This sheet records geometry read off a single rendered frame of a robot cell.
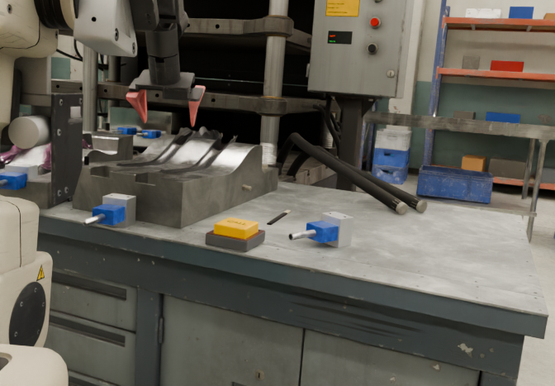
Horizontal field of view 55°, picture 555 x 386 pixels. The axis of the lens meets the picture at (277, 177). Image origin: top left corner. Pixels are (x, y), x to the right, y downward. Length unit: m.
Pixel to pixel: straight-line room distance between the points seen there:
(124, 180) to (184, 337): 0.33
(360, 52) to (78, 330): 1.15
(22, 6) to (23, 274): 0.36
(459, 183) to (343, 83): 3.05
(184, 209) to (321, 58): 0.93
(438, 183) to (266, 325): 3.83
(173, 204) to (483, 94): 6.78
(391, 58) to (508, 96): 5.91
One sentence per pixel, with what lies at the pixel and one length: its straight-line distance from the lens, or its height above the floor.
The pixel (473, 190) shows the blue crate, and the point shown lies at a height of 0.35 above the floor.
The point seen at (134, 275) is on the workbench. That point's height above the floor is 0.70.
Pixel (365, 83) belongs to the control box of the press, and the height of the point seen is 1.11.
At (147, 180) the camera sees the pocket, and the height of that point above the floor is 0.87.
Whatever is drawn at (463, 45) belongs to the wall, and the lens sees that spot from 7.66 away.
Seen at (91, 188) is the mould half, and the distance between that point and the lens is 1.14.
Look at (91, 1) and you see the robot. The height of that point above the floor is 1.16.
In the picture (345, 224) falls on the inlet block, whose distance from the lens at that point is 0.98.
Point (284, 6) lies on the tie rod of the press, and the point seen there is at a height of 1.33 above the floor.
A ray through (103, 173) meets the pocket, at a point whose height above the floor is 0.87.
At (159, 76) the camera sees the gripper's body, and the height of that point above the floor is 1.08.
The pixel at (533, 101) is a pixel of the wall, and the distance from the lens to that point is 7.63.
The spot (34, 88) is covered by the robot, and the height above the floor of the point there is 1.05.
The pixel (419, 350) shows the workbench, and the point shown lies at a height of 0.68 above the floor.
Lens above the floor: 1.08
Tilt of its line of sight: 10 degrees down
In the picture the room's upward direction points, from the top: 4 degrees clockwise
